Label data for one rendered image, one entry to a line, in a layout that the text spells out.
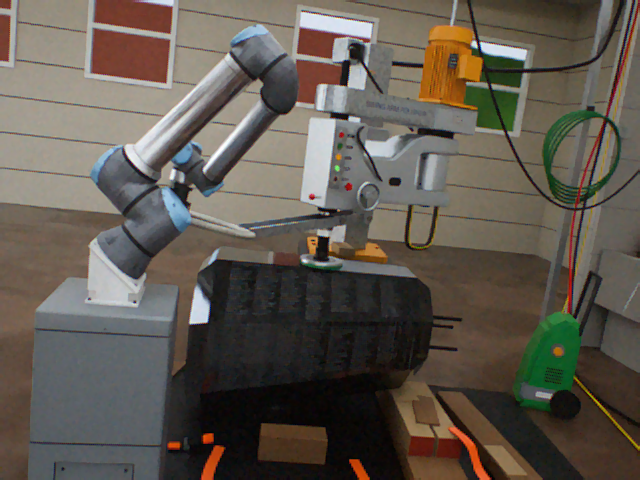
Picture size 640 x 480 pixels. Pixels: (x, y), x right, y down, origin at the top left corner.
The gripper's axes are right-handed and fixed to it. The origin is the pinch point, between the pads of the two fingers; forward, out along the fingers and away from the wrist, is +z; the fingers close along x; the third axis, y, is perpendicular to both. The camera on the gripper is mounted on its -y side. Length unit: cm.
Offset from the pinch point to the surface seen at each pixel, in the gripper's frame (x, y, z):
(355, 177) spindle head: 75, 42, -46
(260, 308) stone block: 49, 26, 25
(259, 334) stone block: 47, 31, 36
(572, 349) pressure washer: 193, 158, 10
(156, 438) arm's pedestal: -34, 47, 58
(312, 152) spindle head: 67, 20, -51
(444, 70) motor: 112, 57, -114
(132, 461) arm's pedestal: -37, 43, 67
